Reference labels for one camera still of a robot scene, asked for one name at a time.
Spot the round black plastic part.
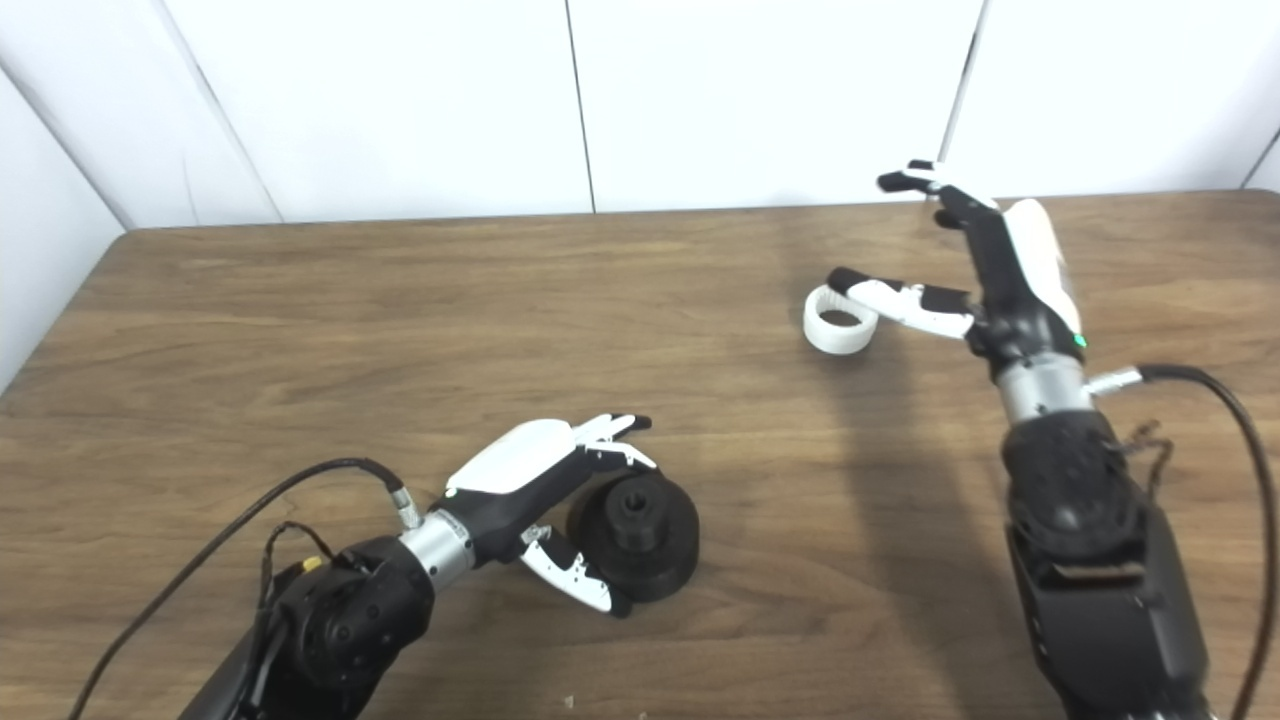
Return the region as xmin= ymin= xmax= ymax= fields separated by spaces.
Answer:
xmin=565 ymin=472 xmax=701 ymax=604

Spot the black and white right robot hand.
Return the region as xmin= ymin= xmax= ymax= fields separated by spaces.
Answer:
xmin=826 ymin=160 xmax=1089 ymax=381

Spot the white plastic ring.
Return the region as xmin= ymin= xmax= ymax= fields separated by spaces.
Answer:
xmin=802 ymin=284 xmax=881 ymax=356

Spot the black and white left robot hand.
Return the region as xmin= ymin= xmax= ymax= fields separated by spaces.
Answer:
xmin=430 ymin=412 xmax=661 ymax=618

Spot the thin wire with yellow connector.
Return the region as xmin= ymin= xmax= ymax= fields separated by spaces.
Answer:
xmin=260 ymin=520 xmax=346 ymax=601

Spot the thin black wire bundle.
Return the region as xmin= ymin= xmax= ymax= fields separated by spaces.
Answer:
xmin=1120 ymin=420 xmax=1177 ymax=483

